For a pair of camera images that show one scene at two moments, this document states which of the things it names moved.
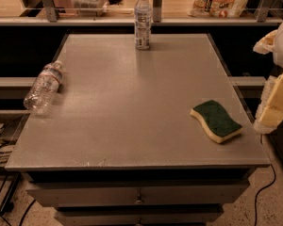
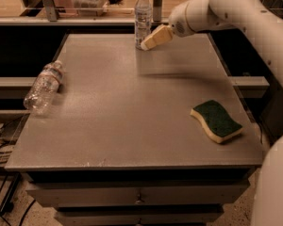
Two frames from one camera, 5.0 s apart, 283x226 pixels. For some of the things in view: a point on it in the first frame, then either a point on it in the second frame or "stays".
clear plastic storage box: (91, 1) stays
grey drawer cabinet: (156, 137) stays
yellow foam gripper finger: (275, 104) -> (185, 20)
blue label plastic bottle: (142, 21) stays
